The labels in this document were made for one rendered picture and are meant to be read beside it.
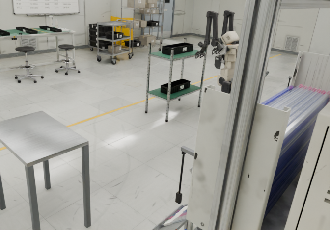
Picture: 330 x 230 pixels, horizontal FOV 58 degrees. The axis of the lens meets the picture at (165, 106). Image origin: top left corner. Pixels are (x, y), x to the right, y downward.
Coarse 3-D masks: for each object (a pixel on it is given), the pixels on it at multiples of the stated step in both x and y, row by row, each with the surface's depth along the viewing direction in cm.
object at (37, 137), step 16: (0, 128) 222; (16, 128) 224; (32, 128) 226; (48, 128) 227; (64, 128) 229; (16, 144) 203; (32, 144) 205; (48, 144) 206; (64, 144) 208; (80, 144) 210; (32, 160) 187; (48, 160) 273; (0, 176) 243; (32, 176) 189; (48, 176) 278; (0, 192) 248; (32, 192) 193; (0, 208) 254; (32, 208) 197; (32, 224) 204
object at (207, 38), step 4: (208, 12) 376; (208, 16) 378; (208, 20) 382; (208, 24) 384; (208, 28) 386; (208, 32) 387; (208, 36) 389; (204, 40) 392; (208, 40) 391; (208, 44) 394
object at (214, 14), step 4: (212, 12) 375; (216, 12) 379; (212, 16) 377; (216, 16) 376; (216, 20) 377; (216, 24) 378; (216, 28) 380; (216, 32) 381; (216, 36) 382; (212, 40) 383; (212, 44) 385; (216, 44) 382
